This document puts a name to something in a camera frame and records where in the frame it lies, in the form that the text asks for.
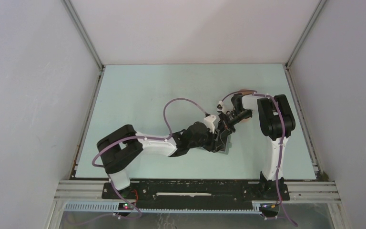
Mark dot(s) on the aluminium frame rail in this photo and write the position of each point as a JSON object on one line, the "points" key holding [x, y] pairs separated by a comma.
{"points": [[85, 195]]}

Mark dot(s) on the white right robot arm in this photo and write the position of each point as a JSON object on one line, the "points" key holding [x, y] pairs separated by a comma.
{"points": [[276, 122]]}

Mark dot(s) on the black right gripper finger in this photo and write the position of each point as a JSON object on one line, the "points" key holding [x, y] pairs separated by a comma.
{"points": [[228, 129], [222, 123]]}

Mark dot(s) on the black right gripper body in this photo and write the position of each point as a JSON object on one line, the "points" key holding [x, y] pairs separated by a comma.
{"points": [[239, 116]]}

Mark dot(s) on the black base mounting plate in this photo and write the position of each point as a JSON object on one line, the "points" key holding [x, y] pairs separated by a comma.
{"points": [[196, 194]]}

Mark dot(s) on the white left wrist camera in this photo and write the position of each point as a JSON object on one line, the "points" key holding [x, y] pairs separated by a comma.
{"points": [[209, 122]]}

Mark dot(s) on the green leather card holder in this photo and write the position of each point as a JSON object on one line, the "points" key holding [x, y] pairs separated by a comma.
{"points": [[224, 151]]}

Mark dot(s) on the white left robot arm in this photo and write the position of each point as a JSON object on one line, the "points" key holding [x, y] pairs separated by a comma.
{"points": [[118, 149]]}

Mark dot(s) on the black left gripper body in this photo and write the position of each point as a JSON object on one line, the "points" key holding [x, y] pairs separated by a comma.
{"points": [[207, 142]]}

